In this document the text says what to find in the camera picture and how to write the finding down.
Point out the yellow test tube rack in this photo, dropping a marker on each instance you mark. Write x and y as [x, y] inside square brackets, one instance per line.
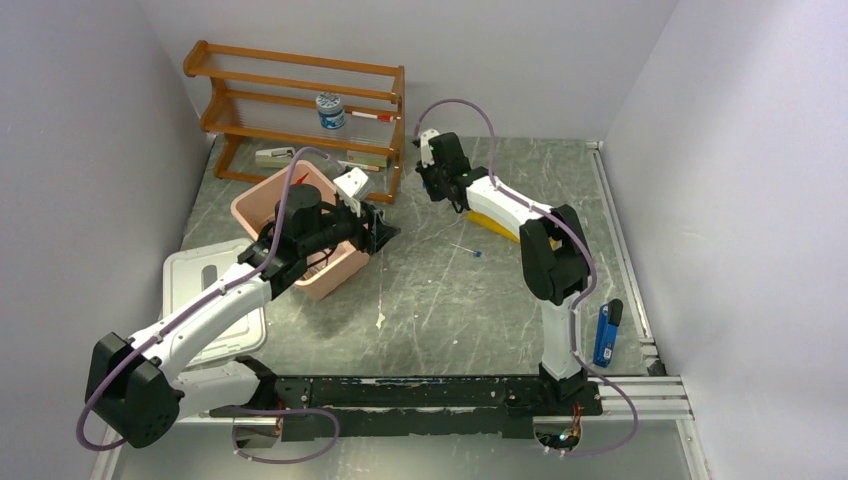
[498, 228]

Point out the wooden shelf rack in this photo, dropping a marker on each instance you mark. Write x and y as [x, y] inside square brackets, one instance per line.
[268, 95]

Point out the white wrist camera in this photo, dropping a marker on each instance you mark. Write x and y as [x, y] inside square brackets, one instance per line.
[352, 188]
[425, 147]

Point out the red white marker pen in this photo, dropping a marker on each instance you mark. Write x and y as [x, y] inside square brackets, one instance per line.
[385, 118]

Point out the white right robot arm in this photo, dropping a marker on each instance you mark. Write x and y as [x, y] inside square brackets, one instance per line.
[553, 248]

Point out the blue tool by wall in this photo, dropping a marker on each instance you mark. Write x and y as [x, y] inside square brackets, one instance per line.
[610, 315]

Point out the pink plastic tub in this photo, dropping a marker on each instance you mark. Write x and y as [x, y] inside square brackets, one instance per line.
[256, 207]

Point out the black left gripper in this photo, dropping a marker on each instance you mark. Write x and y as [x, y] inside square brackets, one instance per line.
[372, 238]

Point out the white tub lid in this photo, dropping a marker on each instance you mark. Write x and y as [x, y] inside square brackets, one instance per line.
[186, 274]

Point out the blue white jar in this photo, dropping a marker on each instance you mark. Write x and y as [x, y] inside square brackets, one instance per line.
[331, 110]

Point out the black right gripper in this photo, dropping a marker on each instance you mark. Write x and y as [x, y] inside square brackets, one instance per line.
[424, 173]

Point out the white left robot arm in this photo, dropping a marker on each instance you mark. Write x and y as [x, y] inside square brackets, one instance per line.
[140, 385]

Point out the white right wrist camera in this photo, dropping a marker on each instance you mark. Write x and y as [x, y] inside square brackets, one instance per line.
[425, 147]

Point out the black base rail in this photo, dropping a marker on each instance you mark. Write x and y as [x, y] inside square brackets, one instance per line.
[513, 406]

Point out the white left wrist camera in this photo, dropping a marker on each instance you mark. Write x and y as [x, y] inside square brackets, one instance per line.
[352, 188]

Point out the orange white marker pen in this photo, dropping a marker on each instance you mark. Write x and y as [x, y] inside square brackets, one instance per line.
[364, 167]

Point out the green small box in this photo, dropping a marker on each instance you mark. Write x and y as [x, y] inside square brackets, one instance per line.
[365, 158]

